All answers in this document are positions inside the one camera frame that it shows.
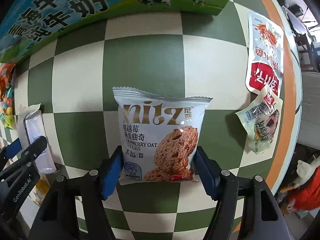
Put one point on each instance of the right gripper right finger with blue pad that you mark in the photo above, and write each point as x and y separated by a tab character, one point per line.
261	216

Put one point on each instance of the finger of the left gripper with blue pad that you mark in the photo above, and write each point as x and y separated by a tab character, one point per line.
8	152
29	155

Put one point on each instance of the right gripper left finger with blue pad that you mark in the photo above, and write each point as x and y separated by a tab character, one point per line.
57	217

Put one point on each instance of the nitz oat cookie packet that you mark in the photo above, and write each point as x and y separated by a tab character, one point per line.
159	134

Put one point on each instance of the yellow snack bag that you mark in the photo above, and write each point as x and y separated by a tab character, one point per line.
40	190

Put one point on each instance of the colourful candy ball bag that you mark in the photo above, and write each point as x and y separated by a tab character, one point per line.
7	98

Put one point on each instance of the green checkered table mat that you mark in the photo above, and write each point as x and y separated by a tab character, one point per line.
70	54

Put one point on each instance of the small pale tofu packet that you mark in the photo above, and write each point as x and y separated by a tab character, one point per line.
261	119

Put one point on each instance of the white goose plush toy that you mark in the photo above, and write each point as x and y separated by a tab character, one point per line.
304	171

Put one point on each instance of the grey fabric chair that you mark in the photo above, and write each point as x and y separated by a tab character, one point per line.
310	121

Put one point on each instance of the white red chicken feet packet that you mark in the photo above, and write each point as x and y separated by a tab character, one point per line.
265	56

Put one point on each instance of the cardboard milk box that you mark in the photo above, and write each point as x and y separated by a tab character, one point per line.
28	25

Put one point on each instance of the dark wooden chair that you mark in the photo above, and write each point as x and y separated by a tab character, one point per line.
308	51

